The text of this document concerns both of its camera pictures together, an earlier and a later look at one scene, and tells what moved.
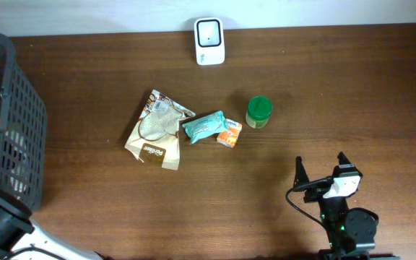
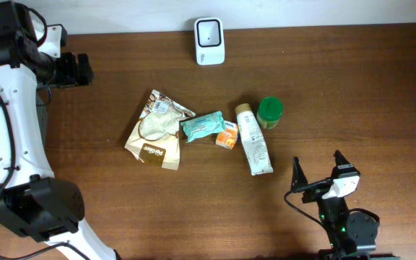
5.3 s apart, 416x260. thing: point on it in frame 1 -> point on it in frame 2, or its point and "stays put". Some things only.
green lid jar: [258, 112] -> [270, 110]
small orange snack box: [230, 137] stays put
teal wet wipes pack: [206, 125] stays put
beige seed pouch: [155, 139] stays put
